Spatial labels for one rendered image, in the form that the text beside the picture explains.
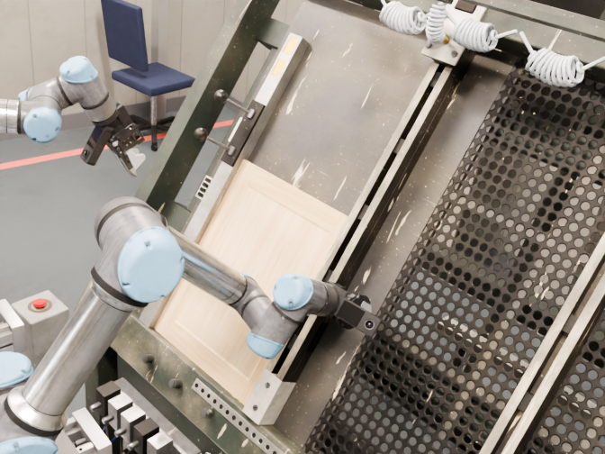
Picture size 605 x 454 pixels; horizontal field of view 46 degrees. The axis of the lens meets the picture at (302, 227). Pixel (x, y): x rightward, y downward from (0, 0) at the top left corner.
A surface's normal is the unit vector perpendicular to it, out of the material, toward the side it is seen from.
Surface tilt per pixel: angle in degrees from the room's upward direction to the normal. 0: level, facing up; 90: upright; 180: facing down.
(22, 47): 90
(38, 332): 90
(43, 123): 90
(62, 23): 90
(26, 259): 0
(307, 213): 57
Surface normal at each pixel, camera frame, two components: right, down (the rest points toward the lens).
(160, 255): 0.57, 0.39
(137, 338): -0.51, -0.22
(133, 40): -0.64, 0.44
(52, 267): 0.11, -0.86
